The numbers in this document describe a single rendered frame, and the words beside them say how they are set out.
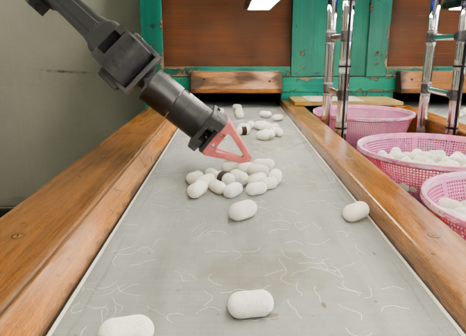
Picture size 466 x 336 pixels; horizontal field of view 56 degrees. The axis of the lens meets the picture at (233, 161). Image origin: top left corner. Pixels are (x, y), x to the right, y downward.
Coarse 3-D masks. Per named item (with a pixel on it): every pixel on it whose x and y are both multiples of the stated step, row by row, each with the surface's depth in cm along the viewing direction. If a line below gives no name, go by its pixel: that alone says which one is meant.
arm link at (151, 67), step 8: (144, 40) 67; (152, 48) 67; (160, 56) 67; (152, 64) 67; (104, 72) 67; (144, 72) 67; (152, 72) 73; (112, 80) 67; (136, 80) 67; (120, 88) 67; (128, 88) 67; (136, 88) 72
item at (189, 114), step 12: (180, 96) 68; (192, 96) 69; (180, 108) 68; (192, 108) 68; (204, 108) 69; (216, 108) 72; (168, 120) 70; (180, 120) 68; (192, 120) 68; (204, 120) 68; (216, 120) 66; (192, 132) 69; (204, 132) 71; (192, 144) 67
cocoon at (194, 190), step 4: (200, 180) 61; (192, 184) 59; (196, 184) 59; (200, 184) 60; (204, 184) 60; (188, 188) 59; (192, 188) 59; (196, 188) 59; (200, 188) 59; (204, 188) 60; (188, 192) 59; (192, 192) 59; (196, 192) 59; (200, 192) 59; (204, 192) 60; (192, 196) 59; (196, 196) 59
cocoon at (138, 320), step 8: (112, 320) 30; (120, 320) 30; (128, 320) 30; (136, 320) 30; (144, 320) 30; (104, 328) 29; (112, 328) 29; (120, 328) 29; (128, 328) 29; (136, 328) 30; (144, 328) 30; (152, 328) 30
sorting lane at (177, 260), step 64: (320, 192) 62; (128, 256) 43; (192, 256) 43; (256, 256) 43; (320, 256) 43; (384, 256) 43; (64, 320) 33; (192, 320) 33; (256, 320) 33; (320, 320) 33; (384, 320) 33; (448, 320) 33
